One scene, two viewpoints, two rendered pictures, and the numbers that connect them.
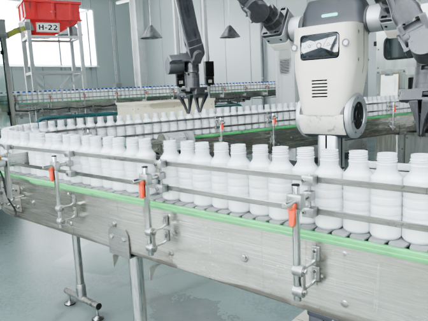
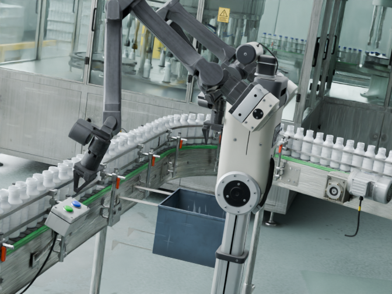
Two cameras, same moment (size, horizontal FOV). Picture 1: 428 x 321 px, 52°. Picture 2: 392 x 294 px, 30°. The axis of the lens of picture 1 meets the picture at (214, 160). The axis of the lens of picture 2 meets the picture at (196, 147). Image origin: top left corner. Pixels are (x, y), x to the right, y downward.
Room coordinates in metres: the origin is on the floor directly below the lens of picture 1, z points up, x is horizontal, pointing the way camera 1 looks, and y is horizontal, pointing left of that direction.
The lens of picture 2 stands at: (0.28, -2.62, 1.88)
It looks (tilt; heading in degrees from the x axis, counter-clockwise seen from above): 13 degrees down; 63
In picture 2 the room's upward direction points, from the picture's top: 8 degrees clockwise
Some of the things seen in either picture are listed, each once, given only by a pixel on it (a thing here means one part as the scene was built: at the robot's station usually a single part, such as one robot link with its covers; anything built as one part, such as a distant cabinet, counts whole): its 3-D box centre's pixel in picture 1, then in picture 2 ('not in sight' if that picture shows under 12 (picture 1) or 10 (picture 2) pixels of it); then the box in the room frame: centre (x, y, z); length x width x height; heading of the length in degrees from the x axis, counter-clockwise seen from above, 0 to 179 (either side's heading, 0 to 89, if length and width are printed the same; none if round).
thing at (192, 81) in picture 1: (192, 82); (217, 118); (1.74, 0.07, 1.33); 0.10 x 0.07 x 0.07; 138
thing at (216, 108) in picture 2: (190, 66); (217, 104); (1.73, 0.07, 1.39); 0.07 x 0.06 x 0.07; 113
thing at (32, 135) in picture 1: (36, 153); (153, 138); (1.73, 0.70, 1.08); 0.06 x 0.06 x 0.17
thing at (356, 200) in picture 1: (358, 191); (30, 202); (0.88, -0.29, 1.08); 0.06 x 0.06 x 0.17
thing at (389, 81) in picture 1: (388, 88); not in sight; (4.67, -1.85, 1.22); 0.23 x 0.04 x 0.32; 31
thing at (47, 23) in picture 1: (57, 90); not in sight; (7.67, 2.62, 1.40); 0.92 x 0.72 x 2.80; 121
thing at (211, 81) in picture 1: (207, 74); not in sight; (7.73, 0.03, 1.55); 0.17 x 0.15 x 0.42; 121
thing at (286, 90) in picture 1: (303, 105); not in sight; (7.38, -1.52, 0.96); 0.82 x 0.50 x 1.91; 121
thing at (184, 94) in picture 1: (190, 101); (210, 134); (1.72, 0.08, 1.26); 0.07 x 0.07 x 0.09; 48
